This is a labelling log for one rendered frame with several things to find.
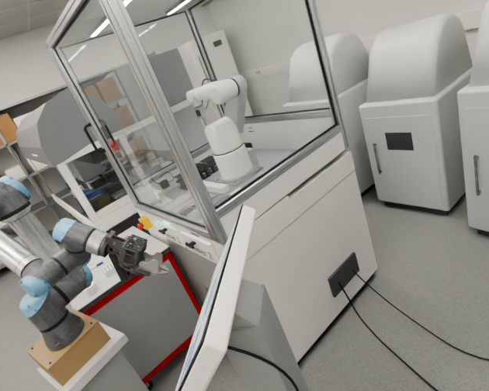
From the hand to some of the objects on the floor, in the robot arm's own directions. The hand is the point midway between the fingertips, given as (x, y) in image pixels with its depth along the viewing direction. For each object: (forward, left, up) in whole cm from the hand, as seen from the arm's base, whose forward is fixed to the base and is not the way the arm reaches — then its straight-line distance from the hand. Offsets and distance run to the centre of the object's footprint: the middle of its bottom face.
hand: (164, 272), depth 105 cm
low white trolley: (+41, +103, -111) cm, 157 cm away
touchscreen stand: (-10, -23, -109) cm, 112 cm away
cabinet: (+93, +29, -113) cm, 149 cm away
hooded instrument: (+155, +195, -116) cm, 275 cm away
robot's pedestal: (-17, +58, -109) cm, 125 cm away
